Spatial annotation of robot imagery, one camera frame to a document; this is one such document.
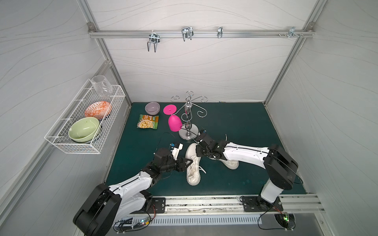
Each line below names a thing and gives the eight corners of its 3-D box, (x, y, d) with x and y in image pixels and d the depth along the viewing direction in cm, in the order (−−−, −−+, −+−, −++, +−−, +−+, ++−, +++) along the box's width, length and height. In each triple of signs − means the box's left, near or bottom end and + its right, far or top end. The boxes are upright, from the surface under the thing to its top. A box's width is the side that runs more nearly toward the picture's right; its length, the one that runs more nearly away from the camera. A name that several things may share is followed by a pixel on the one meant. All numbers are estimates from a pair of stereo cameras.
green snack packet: (136, 129, 105) (135, 127, 103) (140, 116, 113) (140, 114, 111) (157, 129, 105) (157, 127, 103) (160, 116, 113) (159, 114, 111)
